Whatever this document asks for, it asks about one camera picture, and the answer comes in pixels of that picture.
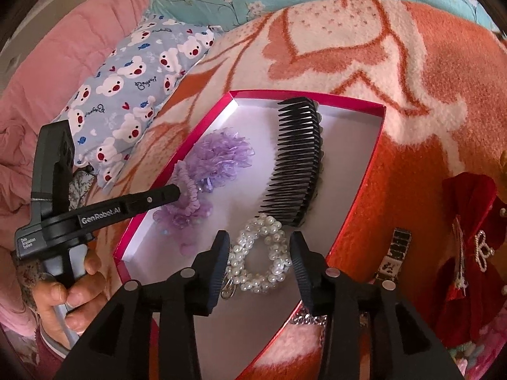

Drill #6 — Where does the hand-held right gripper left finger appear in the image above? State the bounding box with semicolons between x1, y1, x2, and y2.
51;230;231;380

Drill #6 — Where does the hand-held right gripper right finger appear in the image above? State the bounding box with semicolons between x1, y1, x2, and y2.
289;230;456;380

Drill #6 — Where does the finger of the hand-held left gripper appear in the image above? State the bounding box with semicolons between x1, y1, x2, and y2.
129;183;183;216

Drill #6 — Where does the white pearl scrunchie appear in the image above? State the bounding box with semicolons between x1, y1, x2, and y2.
226;213;294;295

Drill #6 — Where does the red cardboard box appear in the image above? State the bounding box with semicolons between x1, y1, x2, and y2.
113;90;387;369

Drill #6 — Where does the red velvet hair bow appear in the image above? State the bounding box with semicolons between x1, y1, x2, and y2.
430;172;507;343

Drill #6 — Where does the colourful bead hair tie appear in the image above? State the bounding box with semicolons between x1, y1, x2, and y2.
447;340;488;377

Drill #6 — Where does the person's left hand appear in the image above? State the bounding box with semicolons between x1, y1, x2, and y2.
34;251;104;345

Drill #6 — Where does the floral patterned cloth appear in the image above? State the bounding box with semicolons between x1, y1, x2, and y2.
69;164;98;210

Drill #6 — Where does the purple organza scrunchie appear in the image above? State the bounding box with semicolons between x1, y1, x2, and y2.
152;129;255;230

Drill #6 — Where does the black and silver wristwatch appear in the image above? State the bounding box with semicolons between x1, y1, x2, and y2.
374;227;413;286

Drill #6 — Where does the black hair comb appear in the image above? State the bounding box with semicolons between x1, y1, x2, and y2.
257;96;325;228

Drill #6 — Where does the pink quilt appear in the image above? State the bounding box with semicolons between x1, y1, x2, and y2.
0;0;164;341

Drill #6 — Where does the bear print pillow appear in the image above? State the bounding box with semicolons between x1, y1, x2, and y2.
53;12;224;188

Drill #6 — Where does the orange and white blanket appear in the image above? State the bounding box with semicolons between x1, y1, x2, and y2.
85;0;507;380

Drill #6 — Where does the silver metal ring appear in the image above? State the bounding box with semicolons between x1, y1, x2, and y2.
220;277;238;301

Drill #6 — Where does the silver chain necklace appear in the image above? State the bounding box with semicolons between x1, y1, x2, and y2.
289;303;329;349

